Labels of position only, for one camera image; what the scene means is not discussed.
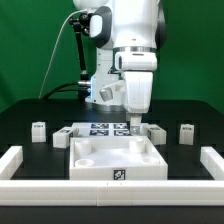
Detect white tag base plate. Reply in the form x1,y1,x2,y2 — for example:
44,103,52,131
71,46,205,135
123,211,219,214
70,121,150,137

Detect black cables at base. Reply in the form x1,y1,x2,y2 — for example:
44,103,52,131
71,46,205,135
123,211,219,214
41,82,81,100

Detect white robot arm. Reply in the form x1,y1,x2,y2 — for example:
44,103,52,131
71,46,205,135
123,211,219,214
73,0,166,135

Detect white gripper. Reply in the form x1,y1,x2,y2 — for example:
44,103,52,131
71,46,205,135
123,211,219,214
124,71,153,135

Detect white square tabletop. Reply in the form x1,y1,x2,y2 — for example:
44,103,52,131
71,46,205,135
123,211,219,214
69,136,168,181

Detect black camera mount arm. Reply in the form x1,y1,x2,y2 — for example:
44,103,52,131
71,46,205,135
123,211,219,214
69,13,92,102

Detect white cable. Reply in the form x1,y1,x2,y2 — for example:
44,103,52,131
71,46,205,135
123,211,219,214
38,9,88,99

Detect white U-shaped fence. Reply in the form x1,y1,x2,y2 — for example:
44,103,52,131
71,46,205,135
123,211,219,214
0,146,224,206

